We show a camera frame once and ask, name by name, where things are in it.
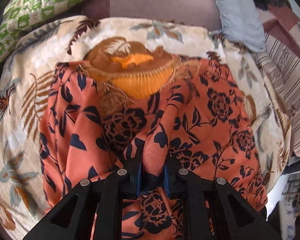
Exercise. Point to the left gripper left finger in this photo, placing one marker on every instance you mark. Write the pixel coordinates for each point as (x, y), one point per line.
(93, 210)

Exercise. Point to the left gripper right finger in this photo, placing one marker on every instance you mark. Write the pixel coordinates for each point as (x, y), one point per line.
(213, 209)

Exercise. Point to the orange floral blouse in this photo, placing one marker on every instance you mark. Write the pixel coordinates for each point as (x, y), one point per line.
(199, 122)

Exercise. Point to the cream leaf-print blanket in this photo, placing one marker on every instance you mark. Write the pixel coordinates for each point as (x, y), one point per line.
(131, 58)

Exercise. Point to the striped floral quilt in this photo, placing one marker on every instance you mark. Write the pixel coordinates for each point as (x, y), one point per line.
(282, 66)

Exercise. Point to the light blue pillow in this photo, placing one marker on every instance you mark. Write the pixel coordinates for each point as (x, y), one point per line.
(241, 24)

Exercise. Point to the pink patchwork blanket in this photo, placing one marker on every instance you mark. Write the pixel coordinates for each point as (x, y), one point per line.
(282, 23)

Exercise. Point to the mauve bed sheet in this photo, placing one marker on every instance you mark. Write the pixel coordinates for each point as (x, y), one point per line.
(203, 13)

